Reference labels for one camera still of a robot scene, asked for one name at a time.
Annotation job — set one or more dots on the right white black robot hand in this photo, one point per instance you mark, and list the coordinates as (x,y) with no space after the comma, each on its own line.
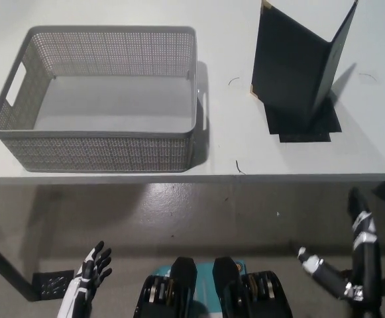
(366,261)

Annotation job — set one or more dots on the black tape patch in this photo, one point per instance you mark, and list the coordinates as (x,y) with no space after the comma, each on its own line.
(324,124)

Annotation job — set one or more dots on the black hardcover notebook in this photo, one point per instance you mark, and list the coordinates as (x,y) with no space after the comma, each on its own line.
(288,66)

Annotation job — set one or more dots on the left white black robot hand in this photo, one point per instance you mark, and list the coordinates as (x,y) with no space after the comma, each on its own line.
(92,265)

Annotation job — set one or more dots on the grey perforated plastic basket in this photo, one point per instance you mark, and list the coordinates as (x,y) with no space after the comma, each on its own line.
(112,145)

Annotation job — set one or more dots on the black teal robot body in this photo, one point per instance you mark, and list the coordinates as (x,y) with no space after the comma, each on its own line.
(185,298)

